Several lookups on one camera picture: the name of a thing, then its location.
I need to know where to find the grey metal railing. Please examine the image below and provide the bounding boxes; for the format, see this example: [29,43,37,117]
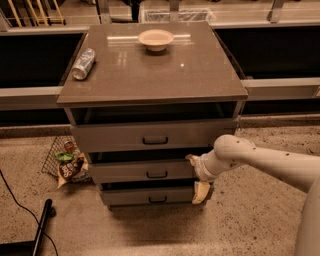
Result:
[0,77,320,111]

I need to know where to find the grey bottom drawer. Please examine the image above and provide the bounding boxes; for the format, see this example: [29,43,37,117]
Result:
[100,186,195,207]

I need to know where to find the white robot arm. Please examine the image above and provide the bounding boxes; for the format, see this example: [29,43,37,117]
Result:
[186,135,320,256]

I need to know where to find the grey drawer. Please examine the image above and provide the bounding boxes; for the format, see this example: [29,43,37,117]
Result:
[100,186,195,207]
[71,119,237,153]
[89,159,215,184]

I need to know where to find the green snack packet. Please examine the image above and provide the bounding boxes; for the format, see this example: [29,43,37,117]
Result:
[55,152,74,163]

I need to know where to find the black floor cable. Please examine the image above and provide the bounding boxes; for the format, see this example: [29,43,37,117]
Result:
[0,169,60,256]

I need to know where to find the grey top drawer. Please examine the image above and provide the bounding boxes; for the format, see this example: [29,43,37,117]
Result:
[71,119,237,153]

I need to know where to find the clear plastic bin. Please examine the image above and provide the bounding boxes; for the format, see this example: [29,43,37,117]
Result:
[139,8,216,23]

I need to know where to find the small red can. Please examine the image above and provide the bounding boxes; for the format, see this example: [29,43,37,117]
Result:
[64,141,74,153]

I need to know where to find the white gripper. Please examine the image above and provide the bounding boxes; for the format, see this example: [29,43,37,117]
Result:
[185,154,216,204]

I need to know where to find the beige shallow bowl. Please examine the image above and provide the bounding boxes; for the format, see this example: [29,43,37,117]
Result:
[138,29,174,52]

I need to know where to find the black wire basket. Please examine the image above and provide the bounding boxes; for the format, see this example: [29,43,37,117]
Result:
[41,136,92,183]

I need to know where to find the wooden chair legs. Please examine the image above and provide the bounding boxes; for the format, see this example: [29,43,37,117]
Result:
[0,0,66,28]

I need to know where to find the brown snack bag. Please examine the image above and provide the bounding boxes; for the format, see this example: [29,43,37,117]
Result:
[57,154,89,188]

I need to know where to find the silver drink can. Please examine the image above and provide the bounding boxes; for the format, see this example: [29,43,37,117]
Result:
[71,48,96,80]

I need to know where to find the grey drawer cabinet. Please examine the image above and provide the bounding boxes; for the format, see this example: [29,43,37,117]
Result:
[56,21,249,212]

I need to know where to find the black stand leg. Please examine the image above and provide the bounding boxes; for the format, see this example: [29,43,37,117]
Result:
[0,199,54,256]

